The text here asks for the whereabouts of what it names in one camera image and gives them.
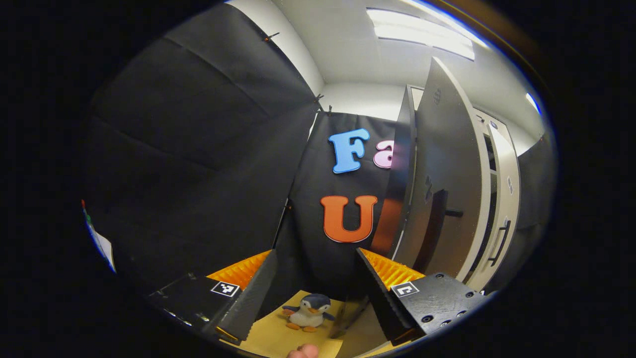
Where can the small ceiling light panel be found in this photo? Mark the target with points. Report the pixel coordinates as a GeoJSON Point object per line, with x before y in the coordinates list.
{"type": "Point", "coordinates": [533, 103]}

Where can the large ceiling light panel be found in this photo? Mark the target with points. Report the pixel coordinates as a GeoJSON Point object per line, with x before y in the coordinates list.
{"type": "Point", "coordinates": [422, 35]}

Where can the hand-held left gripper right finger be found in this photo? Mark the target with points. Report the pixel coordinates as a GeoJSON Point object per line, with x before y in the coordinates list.
{"type": "Point", "coordinates": [380, 298]}

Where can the penguin plush toy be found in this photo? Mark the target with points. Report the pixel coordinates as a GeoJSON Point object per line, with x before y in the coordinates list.
{"type": "Point", "coordinates": [310, 313]}

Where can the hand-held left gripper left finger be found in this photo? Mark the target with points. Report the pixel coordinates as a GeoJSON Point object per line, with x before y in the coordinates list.
{"type": "Point", "coordinates": [251, 298]}

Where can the grey cabinet drawer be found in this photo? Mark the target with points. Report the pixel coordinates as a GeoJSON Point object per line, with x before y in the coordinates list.
{"type": "Point", "coordinates": [494, 128]}

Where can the white paper sheet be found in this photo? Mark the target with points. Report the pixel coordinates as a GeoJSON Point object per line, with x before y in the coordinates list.
{"type": "Point", "coordinates": [102, 243]}

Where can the grey shoe cabinet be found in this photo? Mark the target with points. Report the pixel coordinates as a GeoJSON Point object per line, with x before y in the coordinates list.
{"type": "Point", "coordinates": [405, 149]}

